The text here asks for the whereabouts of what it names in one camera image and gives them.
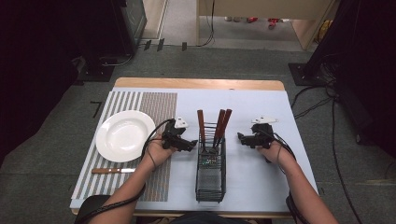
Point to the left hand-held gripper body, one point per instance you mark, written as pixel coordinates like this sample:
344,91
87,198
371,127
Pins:
172,134

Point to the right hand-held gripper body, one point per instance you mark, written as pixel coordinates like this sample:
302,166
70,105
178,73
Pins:
262,134

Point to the person's right hand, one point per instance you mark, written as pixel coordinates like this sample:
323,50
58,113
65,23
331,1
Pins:
275,154

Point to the person's left hand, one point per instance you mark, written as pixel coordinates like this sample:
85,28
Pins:
157,154

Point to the white table cover sheet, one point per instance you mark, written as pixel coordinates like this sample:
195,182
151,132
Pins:
249,174

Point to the striped woven placemat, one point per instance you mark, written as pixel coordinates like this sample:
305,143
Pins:
158,105

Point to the white round plate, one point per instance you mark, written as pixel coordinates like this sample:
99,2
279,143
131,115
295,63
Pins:
124,136

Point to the black stand base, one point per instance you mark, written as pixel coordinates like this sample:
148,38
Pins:
95,71
306,74

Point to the person's dark clothing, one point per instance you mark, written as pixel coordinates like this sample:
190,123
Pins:
211,218

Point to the black chair armrest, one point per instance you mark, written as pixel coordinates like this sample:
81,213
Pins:
90,205

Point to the red item on floor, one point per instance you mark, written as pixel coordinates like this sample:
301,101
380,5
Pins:
273,23
252,19

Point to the dark cabinet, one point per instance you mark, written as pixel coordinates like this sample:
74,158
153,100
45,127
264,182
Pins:
132,25

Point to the black curtain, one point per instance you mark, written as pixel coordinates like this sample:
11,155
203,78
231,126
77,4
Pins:
34,68
367,71

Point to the light wooden desk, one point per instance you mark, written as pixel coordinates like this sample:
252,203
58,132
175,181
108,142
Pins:
264,7

